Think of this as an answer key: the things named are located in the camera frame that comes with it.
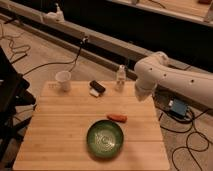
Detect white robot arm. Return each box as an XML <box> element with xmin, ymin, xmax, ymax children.
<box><xmin>134</xmin><ymin>52</ymin><xmax>213</xmax><ymax>109</ymax></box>

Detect black and white eraser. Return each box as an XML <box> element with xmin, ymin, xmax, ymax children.
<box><xmin>89</xmin><ymin>80</ymin><xmax>106</xmax><ymax>97</ymax></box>

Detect clear plastic water bottle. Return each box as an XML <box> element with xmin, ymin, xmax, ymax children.
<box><xmin>115</xmin><ymin>65</ymin><xmax>126</xmax><ymax>91</ymax></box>

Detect orange carrot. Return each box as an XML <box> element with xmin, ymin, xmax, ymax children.
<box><xmin>107</xmin><ymin>114</ymin><xmax>127</xmax><ymax>123</ymax></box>

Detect white paper cup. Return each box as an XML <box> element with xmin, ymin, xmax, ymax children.
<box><xmin>55</xmin><ymin>71</ymin><xmax>71</xmax><ymax>91</ymax></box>

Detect green ceramic bowl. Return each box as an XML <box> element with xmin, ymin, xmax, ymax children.
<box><xmin>86</xmin><ymin>120</ymin><xmax>124</xmax><ymax>159</ymax></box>

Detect blue electronic box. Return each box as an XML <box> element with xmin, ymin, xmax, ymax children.
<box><xmin>170</xmin><ymin>99</ymin><xmax>188</xmax><ymax>118</ymax></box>

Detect grey metal rail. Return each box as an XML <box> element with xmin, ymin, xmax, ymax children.
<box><xmin>0</xmin><ymin>0</ymin><xmax>213</xmax><ymax>109</ymax></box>

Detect black cable on floor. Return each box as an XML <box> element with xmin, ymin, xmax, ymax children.
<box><xmin>22</xmin><ymin>37</ymin><xmax>90</xmax><ymax>77</ymax></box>

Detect black cables by box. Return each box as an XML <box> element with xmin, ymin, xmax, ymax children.
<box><xmin>157</xmin><ymin>106</ymin><xmax>213</xmax><ymax>171</ymax></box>

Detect white object on rail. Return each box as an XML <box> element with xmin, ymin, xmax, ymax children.
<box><xmin>44</xmin><ymin>3</ymin><xmax>65</xmax><ymax>22</ymax></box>

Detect black chair frame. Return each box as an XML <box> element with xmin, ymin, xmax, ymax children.
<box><xmin>0</xmin><ymin>46</ymin><xmax>36</xmax><ymax>161</ymax></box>

